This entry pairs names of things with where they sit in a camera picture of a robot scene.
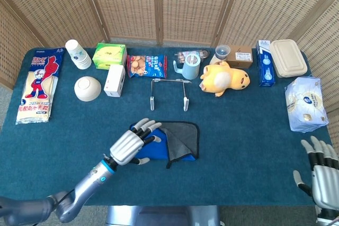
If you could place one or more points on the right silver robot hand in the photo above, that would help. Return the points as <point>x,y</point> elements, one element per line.
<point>327,186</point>

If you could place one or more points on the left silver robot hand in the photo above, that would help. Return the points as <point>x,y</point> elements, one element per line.
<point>127,146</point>

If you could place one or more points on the grey and blue cloth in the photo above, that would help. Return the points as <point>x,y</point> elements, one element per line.
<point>182,136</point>

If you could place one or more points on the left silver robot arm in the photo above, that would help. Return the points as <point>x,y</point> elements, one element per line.
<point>87,186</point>

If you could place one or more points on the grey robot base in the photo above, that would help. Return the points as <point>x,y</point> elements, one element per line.
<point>159,216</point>

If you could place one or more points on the teal carpet table cover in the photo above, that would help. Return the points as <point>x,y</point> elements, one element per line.
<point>79,144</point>

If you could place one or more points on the white cardboard box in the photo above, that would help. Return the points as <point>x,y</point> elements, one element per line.
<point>114,80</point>

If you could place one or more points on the beige upturned bowl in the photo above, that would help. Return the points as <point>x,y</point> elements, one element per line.
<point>87,88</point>

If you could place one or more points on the blue biscuit bag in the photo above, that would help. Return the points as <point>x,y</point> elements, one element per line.
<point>145,66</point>

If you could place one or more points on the pale blue tissue pack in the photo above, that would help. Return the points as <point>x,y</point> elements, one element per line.
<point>304,104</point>

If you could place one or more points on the green tissue box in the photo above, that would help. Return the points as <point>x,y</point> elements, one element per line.
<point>108,54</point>

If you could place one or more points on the light blue mug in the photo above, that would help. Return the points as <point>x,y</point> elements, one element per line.
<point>190,68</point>

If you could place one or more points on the clear snack packet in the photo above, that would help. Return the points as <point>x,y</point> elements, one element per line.
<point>180,57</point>

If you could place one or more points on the stack of paper cups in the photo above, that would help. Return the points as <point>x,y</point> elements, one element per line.
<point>76,54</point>

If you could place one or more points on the yellow plush toy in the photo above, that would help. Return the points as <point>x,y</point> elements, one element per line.
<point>225,77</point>

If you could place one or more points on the long blue carton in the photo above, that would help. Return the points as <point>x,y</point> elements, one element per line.
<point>266,70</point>

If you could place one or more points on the clear lidded plastic jar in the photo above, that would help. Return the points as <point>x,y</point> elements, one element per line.
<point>222,51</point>

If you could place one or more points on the beige lidded lunch box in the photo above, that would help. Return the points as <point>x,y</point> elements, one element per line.
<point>287,58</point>

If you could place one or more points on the brown cardboard box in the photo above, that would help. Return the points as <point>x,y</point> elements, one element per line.
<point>239,59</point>

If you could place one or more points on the wooden rattan folding screen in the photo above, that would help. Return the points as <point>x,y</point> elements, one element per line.
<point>127,3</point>

